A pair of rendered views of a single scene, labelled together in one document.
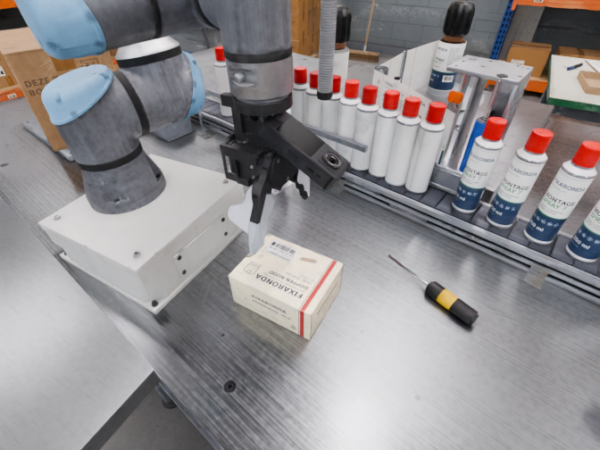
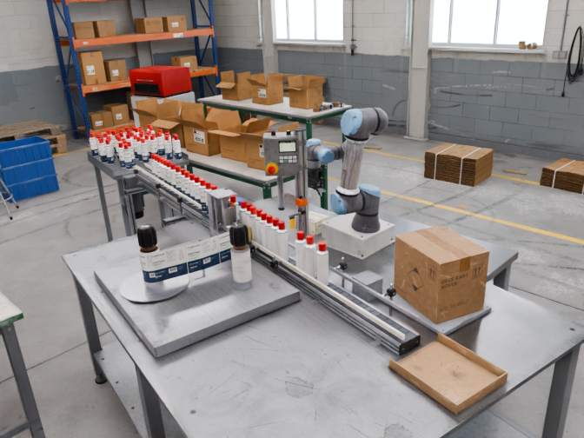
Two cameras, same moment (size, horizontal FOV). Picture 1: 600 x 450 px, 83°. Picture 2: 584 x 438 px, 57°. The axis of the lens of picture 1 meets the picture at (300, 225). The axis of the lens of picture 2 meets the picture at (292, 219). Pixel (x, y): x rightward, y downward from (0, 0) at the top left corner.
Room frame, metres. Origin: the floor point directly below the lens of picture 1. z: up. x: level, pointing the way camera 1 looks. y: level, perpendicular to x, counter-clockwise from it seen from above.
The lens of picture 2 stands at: (3.15, 0.69, 2.06)
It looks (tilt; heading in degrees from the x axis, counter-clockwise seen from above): 22 degrees down; 196
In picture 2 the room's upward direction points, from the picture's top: 3 degrees counter-clockwise
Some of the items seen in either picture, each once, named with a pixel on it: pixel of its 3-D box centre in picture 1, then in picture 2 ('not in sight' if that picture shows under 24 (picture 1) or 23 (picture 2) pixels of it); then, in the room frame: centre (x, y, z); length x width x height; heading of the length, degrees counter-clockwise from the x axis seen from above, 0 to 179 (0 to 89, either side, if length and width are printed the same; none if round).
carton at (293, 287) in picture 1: (287, 283); (312, 222); (0.40, 0.02, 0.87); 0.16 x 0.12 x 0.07; 60
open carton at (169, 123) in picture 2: not in sight; (177, 125); (-1.54, -1.77, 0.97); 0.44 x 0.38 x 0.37; 155
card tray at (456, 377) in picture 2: not in sight; (446, 369); (1.56, 0.77, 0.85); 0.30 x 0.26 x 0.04; 50
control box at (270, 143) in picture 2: not in sight; (282, 154); (0.78, -0.02, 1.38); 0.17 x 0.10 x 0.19; 105
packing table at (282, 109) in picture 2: not in sight; (271, 130); (-3.78, -1.53, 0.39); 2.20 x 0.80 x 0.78; 60
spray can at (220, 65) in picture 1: (224, 82); (322, 263); (1.11, 0.24, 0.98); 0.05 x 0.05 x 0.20
